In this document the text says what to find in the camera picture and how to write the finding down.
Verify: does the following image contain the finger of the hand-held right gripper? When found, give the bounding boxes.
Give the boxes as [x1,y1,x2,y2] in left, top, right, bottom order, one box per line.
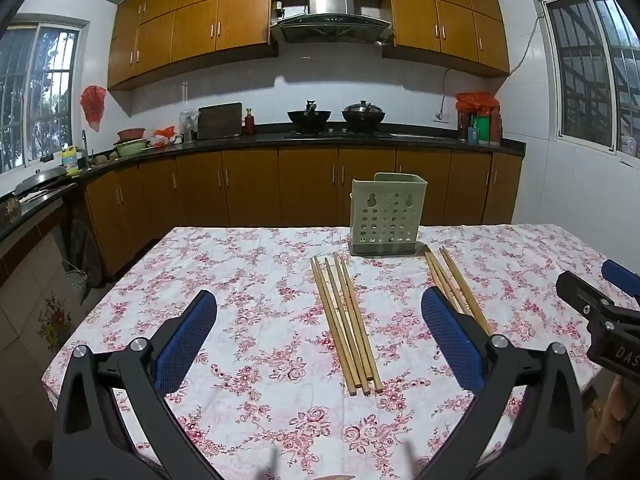
[601,259,640,307]
[555,270,617,317]

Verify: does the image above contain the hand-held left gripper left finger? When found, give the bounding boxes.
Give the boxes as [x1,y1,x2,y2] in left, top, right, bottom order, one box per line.
[52,289,224,480]

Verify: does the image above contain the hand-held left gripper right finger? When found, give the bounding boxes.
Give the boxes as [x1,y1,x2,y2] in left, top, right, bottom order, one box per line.
[414,287,589,480]

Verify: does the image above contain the green perforated chopstick holder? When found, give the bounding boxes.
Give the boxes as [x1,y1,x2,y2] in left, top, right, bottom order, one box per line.
[348,172,429,257]

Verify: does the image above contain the floral tablecloth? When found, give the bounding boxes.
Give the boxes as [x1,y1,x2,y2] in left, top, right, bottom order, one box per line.
[41,225,640,480]

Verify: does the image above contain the hanging woven basket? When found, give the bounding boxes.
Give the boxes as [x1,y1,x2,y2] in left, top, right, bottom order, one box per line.
[61,259,89,303]

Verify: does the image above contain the dark hanging cloth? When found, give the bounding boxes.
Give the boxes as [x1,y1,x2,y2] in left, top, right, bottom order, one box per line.
[66,219,105,289]

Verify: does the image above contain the wooden base cabinets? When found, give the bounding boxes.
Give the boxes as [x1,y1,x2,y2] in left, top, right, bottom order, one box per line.
[81,146,524,286]

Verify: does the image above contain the green box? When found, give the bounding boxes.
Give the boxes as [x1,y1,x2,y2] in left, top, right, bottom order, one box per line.
[467,113,494,144]

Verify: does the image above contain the stacked bowls on counter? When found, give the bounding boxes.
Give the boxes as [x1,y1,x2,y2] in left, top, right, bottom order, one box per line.
[112,138,151,159]

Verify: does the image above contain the barred window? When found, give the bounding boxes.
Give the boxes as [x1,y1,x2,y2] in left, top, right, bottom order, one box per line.
[0,21,86,175]
[533,0,640,163]

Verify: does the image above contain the large red plastic bag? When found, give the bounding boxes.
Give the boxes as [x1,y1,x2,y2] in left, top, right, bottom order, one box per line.
[454,92,503,144]

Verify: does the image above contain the clear plastic bag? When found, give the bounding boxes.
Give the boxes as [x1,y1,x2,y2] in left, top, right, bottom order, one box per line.
[178,109,201,142]

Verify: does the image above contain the metal pan lid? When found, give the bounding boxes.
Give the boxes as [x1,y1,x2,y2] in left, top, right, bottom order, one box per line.
[12,165,69,197]

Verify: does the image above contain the dark cutting board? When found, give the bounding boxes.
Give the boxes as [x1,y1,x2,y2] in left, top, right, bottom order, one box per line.
[197,102,244,140]

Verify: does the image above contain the black kitchen countertop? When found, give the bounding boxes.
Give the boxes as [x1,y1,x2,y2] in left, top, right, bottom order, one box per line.
[0,122,527,246]

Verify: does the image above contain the gas stove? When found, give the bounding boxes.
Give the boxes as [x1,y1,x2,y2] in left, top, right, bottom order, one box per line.
[283,129,394,140]

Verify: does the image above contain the black wok with lid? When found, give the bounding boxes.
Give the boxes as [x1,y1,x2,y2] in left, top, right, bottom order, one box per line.
[341,101,387,134]

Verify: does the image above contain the red hanging plastic bag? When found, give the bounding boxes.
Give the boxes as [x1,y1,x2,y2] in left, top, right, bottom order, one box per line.
[80,85,108,134]

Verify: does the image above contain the steel range hood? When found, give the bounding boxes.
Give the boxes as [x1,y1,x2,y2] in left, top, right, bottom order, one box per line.
[269,0,394,45]

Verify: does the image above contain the white cable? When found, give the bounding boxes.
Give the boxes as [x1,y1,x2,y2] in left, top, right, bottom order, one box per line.
[506,14,545,77]

